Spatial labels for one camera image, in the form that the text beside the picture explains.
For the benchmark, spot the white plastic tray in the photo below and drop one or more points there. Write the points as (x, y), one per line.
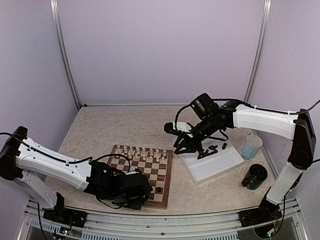
(220, 161)

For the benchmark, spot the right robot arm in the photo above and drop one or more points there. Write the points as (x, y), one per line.
(294, 130)

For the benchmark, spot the wooden chess board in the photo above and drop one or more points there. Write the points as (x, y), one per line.
(154, 163)

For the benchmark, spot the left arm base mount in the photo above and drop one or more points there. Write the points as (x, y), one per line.
(70, 217)

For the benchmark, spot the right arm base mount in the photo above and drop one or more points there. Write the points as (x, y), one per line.
(257, 216)

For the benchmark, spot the black chess piece in tray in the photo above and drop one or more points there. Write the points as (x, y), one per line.
(224, 145)

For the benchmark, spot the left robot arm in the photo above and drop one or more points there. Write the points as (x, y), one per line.
(21, 157)

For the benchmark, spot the light blue mug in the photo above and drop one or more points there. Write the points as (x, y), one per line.
(251, 146)

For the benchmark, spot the aluminium frame post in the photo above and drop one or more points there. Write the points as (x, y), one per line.
(259, 49)
(54, 5)

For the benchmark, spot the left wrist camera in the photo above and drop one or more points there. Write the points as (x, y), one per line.
(135, 171)

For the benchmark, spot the dark green mug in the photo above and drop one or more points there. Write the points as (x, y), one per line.
(255, 176)

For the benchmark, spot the right aluminium frame post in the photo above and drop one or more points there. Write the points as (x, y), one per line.
(259, 49)

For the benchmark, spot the front aluminium rail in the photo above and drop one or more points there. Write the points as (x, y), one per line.
(99, 225)

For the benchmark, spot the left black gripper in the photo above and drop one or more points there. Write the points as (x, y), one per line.
(137, 205)

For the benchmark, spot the left aluminium frame post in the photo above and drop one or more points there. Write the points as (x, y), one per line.
(54, 5)

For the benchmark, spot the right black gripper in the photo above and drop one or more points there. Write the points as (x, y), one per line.
(193, 145)

